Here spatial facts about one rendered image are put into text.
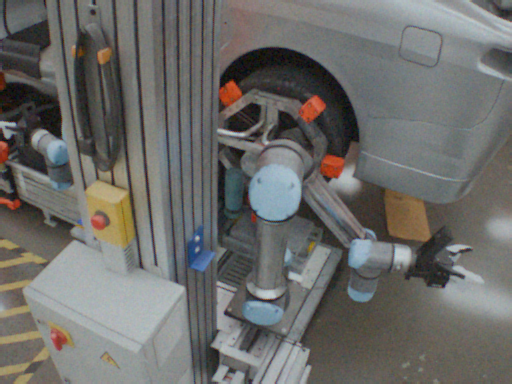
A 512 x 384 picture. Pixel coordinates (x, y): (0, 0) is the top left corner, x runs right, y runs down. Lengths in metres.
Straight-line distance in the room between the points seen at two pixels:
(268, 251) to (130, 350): 0.43
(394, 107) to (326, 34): 0.43
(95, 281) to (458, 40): 1.56
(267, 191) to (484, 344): 2.02
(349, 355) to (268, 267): 1.36
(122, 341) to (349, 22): 1.54
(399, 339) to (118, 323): 1.88
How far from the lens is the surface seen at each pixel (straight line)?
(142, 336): 1.05
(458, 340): 2.81
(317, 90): 2.23
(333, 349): 2.56
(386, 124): 2.18
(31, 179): 3.15
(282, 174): 1.07
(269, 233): 1.18
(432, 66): 2.05
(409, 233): 3.30
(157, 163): 0.93
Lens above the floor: 2.08
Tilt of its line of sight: 38 degrees down
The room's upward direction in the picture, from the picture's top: 5 degrees clockwise
